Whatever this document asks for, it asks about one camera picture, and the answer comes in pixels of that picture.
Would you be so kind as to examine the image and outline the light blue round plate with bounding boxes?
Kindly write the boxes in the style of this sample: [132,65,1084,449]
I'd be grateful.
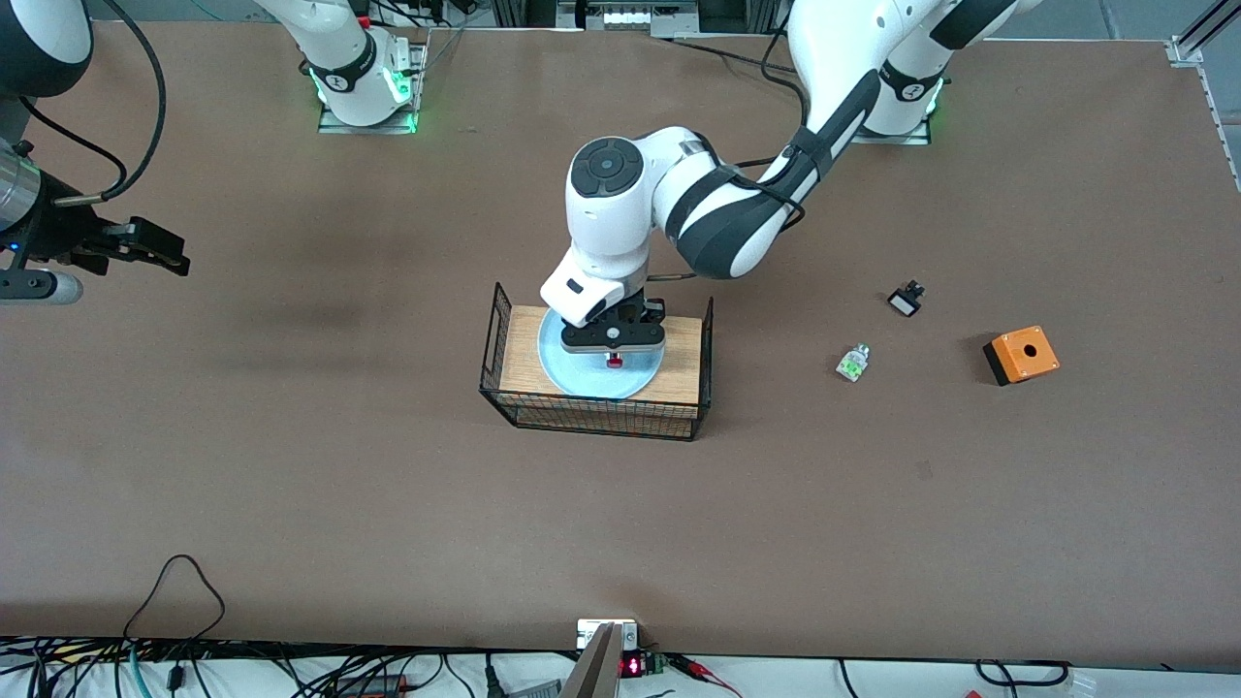
[537,308,667,400]

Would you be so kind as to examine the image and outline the red clip test leads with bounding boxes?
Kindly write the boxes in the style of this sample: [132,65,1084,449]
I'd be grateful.
[669,654,743,697]

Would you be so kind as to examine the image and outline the grey metal bar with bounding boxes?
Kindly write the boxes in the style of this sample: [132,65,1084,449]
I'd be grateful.
[560,623,623,698]

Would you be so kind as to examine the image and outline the black wire rack wooden shelf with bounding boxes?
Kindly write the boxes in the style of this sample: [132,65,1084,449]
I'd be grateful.
[479,282,716,442]

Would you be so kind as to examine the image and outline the aluminium frame structure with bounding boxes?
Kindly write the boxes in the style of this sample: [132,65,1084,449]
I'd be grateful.
[490,0,781,40]

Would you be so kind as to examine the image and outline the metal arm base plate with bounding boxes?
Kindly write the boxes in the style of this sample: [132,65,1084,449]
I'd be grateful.
[318,39,428,135]
[853,78,934,146]

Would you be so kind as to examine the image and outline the thin black looped cable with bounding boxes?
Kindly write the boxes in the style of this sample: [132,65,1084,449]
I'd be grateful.
[124,555,226,641]

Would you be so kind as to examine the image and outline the white metal bracket plate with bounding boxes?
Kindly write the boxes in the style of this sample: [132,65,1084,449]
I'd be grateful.
[577,619,641,650]

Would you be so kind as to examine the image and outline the orange button enclosure box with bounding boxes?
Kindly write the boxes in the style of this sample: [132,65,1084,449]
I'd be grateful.
[982,326,1061,387]

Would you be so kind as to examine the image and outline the black coiled cable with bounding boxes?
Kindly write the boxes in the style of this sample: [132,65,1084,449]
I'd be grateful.
[974,659,1072,687]

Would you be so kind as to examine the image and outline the aluminium table edge rail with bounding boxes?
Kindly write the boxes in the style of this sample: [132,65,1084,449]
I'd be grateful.
[1200,60,1241,193]

